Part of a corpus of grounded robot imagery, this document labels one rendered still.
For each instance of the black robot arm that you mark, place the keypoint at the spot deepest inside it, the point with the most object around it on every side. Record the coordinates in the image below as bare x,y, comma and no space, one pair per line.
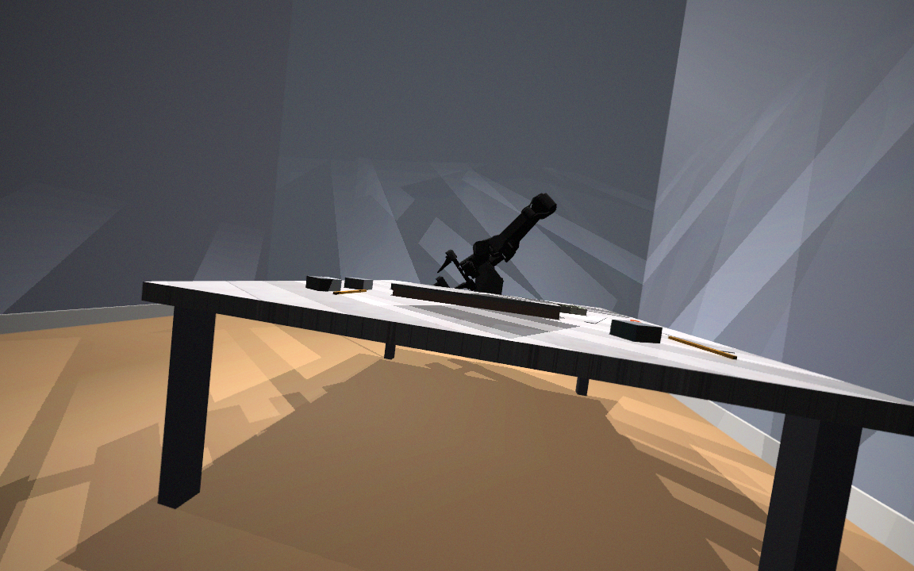
508,241

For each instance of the white rectangular floor panel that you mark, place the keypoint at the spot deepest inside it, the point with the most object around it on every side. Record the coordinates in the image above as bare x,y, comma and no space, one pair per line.
496,302

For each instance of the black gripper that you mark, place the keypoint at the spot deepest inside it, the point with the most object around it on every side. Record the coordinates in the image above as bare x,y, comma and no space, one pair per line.
451,256

